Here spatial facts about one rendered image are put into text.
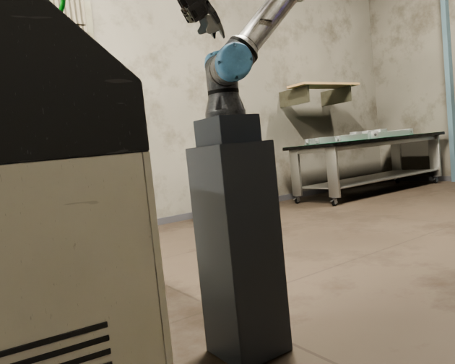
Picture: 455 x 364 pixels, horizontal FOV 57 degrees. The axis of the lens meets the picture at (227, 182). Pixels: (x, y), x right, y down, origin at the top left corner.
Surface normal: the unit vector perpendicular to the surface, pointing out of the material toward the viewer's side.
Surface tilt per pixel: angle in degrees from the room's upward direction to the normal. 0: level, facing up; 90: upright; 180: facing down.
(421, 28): 90
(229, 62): 95
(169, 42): 90
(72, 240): 90
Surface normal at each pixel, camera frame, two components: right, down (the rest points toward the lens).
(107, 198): 0.48, 0.01
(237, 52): 0.17, 0.14
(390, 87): -0.82, 0.12
